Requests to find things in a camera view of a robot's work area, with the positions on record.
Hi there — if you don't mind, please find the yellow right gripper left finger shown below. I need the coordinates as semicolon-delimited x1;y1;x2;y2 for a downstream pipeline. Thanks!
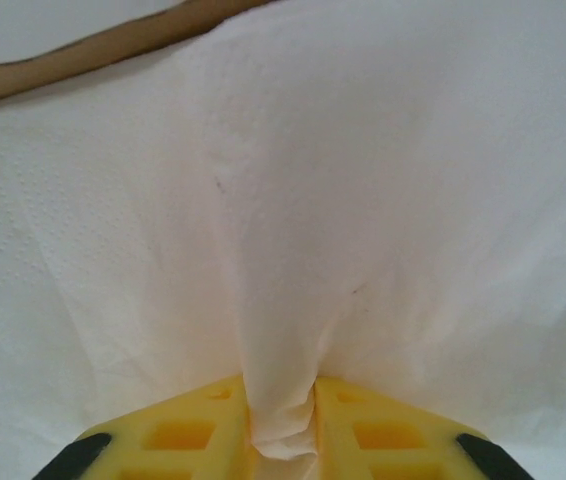
30;375;263;480

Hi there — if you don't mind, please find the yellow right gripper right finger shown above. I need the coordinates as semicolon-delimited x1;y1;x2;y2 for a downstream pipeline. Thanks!
312;375;532;480

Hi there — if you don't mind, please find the white paper napkin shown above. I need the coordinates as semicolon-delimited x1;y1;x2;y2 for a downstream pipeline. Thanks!
0;0;566;480

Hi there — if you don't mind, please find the brown cardboard napkin tray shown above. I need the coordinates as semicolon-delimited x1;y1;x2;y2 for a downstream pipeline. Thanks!
0;0;274;114

